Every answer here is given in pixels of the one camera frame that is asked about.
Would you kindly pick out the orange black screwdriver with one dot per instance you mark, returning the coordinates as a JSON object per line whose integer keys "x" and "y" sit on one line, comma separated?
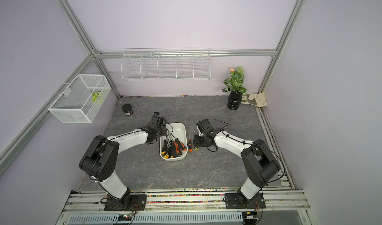
{"x": 190, "y": 143}

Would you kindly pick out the green object in basket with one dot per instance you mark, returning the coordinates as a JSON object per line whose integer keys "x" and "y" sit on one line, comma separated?
{"x": 96, "y": 97}

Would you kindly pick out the white mesh wall basket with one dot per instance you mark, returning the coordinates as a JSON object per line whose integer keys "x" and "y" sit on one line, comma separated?
{"x": 74, "y": 104}

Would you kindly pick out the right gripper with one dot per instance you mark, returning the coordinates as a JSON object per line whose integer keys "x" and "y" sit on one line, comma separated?
{"x": 198, "y": 143}

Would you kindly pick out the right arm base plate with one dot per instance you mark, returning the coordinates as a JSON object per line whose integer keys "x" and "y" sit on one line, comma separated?
{"x": 238, "y": 201}

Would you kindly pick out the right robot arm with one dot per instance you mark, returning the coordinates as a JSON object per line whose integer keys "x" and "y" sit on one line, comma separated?
{"x": 260, "y": 163}

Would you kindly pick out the white storage box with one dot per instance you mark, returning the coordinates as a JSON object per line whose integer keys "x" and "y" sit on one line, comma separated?
{"x": 173, "y": 145}

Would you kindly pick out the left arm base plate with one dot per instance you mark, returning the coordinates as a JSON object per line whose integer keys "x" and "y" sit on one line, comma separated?
{"x": 130, "y": 202}

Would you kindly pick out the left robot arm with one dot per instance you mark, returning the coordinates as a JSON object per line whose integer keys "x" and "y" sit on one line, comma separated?
{"x": 99, "y": 160}

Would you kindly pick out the beige cloth bag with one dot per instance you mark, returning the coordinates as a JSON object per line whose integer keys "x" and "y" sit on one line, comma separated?
{"x": 257, "y": 100}

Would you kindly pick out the yellow black screwdriver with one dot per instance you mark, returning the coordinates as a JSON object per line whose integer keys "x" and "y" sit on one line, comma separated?
{"x": 195, "y": 140}

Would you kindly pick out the potted green plant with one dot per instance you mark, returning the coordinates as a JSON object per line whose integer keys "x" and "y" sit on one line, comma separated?
{"x": 234, "y": 85}

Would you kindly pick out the yellow handled screwdriver in box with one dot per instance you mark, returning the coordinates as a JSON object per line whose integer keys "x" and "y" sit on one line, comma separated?
{"x": 165, "y": 148}

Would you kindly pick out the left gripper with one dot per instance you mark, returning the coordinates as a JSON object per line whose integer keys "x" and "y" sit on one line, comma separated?
{"x": 164, "y": 133}

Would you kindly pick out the black jar with label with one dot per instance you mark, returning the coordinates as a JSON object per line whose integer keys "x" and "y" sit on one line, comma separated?
{"x": 127, "y": 109}

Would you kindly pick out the white wire wall shelf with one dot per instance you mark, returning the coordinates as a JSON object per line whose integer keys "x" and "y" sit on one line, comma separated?
{"x": 165, "y": 64}

